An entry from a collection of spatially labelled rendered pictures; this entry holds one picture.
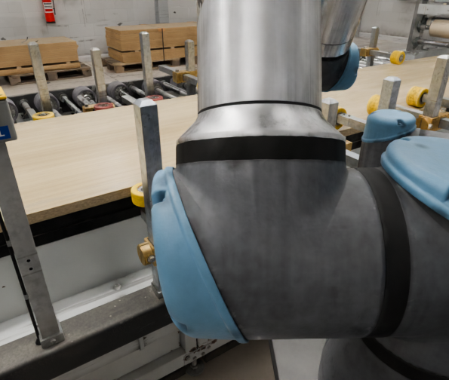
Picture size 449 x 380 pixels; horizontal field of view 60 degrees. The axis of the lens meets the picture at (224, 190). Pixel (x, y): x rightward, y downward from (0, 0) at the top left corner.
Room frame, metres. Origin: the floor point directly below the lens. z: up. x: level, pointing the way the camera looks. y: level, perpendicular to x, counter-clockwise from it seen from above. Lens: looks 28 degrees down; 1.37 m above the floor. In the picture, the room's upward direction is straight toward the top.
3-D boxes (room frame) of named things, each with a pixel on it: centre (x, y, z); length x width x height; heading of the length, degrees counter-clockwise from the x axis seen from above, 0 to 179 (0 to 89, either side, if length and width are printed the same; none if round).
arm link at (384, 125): (0.60, -0.27, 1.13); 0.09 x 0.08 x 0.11; 62
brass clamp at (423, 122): (1.27, -0.71, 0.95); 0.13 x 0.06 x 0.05; 123
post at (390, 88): (1.12, -0.48, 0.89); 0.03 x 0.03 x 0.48; 33
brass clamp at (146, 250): (0.73, 0.13, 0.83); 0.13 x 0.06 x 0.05; 123
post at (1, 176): (0.57, 0.37, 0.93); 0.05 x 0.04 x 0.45; 123
